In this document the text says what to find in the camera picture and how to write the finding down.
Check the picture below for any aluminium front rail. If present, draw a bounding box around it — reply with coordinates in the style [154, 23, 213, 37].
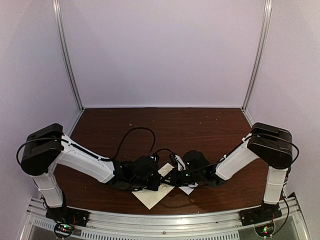
[17, 197, 311, 240]

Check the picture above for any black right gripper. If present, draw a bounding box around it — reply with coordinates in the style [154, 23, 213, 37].
[161, 168, 204, 187]

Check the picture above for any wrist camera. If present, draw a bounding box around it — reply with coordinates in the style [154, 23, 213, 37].
[169, 153, 186, 171]
[150, 154, 160, 163]

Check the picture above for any aluminium frame post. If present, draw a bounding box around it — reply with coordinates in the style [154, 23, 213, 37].
[52, 0, 84, 112]
[241, 0, 273, 113]

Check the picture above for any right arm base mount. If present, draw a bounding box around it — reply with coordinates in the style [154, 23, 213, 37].
[239, 197, 288, 238]

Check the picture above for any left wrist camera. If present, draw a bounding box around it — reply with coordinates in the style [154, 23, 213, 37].
[150, 154, 160, 163]

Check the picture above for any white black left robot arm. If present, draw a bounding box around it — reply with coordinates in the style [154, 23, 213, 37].
[16, 123, 161, 222]

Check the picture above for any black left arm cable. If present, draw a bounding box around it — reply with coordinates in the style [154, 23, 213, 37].
[109, 127, 156, 161]

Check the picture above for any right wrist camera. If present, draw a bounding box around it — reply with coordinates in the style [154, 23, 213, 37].
[169, 153, 186, 171]

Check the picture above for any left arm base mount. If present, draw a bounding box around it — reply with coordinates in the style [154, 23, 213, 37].
[43, 201, 90, 239]

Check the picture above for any aluminium frame post rear right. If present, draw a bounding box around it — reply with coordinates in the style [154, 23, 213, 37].
[241, 0, 273, 113]

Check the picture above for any aluminium frame post rear left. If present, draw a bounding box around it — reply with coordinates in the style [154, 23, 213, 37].
[52, 0, 84, 112]

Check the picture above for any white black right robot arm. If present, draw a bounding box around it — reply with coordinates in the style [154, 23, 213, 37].
[169, 122, 298, 221]

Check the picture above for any white sticker sheet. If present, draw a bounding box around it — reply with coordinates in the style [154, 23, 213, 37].
[179, 183, 198, 195]

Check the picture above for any cream envelope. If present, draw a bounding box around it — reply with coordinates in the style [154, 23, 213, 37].
[131, 162, 176, 210]

